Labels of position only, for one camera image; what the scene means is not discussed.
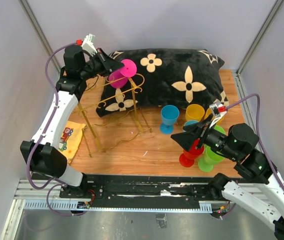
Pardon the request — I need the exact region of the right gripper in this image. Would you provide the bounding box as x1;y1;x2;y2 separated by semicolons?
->
170;112;238;160

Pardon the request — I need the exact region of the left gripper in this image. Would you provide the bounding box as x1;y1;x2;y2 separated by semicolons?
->
80;47;124;80

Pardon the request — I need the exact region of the blue wine glass front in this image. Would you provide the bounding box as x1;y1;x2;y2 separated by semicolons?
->
182;120;198;128

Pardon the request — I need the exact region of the blue wine glass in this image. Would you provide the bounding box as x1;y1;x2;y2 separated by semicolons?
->
182;120;198;128
160;105;180;135

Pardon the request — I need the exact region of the magenta wine glass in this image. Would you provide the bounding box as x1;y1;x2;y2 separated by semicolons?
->
109;59;137;89

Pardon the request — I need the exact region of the yellow wine glass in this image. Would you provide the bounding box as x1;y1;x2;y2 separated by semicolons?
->
205;107;225;126
185;104;205;122

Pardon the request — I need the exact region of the red wine glass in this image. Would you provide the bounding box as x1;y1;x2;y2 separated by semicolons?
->
179;139;205;168

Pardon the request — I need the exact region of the blue wine glass back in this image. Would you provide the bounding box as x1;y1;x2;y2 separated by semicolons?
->
160;105;180;135

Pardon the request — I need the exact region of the green wine glass front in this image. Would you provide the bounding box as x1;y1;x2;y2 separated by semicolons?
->
214;125;226;135

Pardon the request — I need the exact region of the green wine glass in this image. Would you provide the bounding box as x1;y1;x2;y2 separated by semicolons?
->
214;125;226;135
198;146;224;173

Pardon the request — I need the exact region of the green wine glass back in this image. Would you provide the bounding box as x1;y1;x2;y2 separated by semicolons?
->
198;146;224;173

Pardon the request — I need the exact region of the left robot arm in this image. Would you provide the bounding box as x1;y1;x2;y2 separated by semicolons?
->
20;43;124;198

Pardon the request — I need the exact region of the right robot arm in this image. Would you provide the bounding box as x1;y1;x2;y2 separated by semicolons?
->
171;118;284;240

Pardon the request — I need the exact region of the black floral pillow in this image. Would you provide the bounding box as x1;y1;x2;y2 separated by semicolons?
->
96;48;229;117

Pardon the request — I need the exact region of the yellow truck print cloth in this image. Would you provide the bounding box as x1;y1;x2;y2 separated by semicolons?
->
58;121;86;165

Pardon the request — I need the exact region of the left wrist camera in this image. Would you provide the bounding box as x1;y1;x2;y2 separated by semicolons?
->
81;33;97;56

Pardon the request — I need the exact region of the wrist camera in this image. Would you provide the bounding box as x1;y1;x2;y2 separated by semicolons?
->
209;100;227;128
81;33;97;56

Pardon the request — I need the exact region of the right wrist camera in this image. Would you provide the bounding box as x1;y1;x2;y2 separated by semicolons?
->
209;100;227;128

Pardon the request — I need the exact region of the gold wire glass rack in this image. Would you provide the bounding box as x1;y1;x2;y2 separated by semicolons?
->
77;73;154;158

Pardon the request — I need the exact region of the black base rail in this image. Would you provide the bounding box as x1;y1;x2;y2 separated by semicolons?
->
19;173;262;211

